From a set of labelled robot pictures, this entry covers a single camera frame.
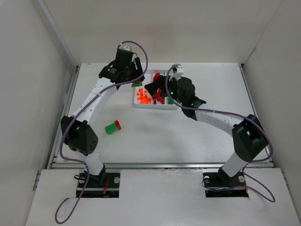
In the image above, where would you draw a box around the green arch lego brick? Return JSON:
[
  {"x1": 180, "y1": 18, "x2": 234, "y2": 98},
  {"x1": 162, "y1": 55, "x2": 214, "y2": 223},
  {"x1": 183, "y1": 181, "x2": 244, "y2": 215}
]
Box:
[{"x1": 131, "y1": 81, "x2": 143, "y2": 87}]

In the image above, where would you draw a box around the orange round lego piece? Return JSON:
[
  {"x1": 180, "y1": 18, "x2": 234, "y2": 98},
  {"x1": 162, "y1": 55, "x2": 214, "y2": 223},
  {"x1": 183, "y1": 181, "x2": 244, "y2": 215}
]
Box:
[{"x1": 140, "y1": 97, "x2": 151, "y2": 105}]

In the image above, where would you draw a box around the green red long lego assembly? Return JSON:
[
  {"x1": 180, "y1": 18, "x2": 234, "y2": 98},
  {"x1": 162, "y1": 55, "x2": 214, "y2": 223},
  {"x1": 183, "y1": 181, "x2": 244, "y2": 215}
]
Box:
[{"x1": 105, "y1": 120, "x2": 121, "y2": 135}]

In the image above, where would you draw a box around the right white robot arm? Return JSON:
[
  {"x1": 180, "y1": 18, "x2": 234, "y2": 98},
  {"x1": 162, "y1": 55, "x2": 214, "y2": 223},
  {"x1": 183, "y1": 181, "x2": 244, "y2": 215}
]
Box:
[{"x1": 144, "y1": 75, "x2": 268, "y2": 186}]

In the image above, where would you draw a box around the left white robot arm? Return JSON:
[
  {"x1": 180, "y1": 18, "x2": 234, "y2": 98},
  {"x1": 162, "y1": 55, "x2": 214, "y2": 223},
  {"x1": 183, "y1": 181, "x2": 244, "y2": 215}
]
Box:
[{"x1": 61, "y1": 46, "x2": 143, "y2": 187}]

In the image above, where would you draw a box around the white three-compartment tray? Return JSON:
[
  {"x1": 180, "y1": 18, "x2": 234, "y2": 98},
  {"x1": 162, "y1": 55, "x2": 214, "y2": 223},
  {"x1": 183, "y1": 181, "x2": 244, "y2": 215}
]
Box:
[{"x1": 133, "y1": 70, "x2": 178, "y2": 110}]

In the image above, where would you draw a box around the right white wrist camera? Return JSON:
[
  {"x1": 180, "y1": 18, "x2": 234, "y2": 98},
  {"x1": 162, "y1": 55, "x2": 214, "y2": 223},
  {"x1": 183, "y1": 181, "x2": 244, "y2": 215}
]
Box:
[{"x1": 169, "y1": 64, "x2": 184, "y2": 81}]

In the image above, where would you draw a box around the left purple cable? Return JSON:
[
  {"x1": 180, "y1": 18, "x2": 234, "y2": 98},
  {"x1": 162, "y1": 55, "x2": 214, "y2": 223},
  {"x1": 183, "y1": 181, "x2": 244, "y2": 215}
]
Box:
[{"x1": 55, "y1": 41, "x2": 149, "y2": 224}]

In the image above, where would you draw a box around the purple cable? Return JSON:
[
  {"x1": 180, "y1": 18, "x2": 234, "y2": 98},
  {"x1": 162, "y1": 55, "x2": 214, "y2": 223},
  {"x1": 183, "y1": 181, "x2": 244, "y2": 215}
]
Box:
[
  {"x1": 55, "y1": 41, "x2": 149, "y2": 224},
  {"x1": 164, "y1": 64, "x2": 276, "y2": 203}
]

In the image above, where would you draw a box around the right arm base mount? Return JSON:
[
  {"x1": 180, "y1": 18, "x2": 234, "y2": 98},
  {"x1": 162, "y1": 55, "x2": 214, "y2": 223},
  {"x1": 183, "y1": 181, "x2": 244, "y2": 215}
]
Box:
[{"x1": 202, "y1": 170, "x2": 249, "y2": 198}]

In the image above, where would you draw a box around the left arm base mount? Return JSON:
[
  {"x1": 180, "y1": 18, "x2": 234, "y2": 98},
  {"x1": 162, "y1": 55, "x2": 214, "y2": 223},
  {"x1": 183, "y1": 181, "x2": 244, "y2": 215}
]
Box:
[{"x1": 74, "y1": 171, "x2": 120, "y2": 198}]

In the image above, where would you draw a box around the aluminium rail front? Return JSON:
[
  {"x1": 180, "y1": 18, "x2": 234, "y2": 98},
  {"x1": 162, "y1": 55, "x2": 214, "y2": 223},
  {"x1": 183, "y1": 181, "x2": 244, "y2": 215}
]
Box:
[{"x1": 51, "y1": 162, "x2": 275, "y2": 169}]

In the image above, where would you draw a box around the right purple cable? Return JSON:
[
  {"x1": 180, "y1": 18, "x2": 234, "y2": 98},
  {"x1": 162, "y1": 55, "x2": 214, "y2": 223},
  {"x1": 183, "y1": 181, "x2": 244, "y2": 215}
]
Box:
[{"x1": 164, "y1": 64, "x2": 276, "y2": 203}]

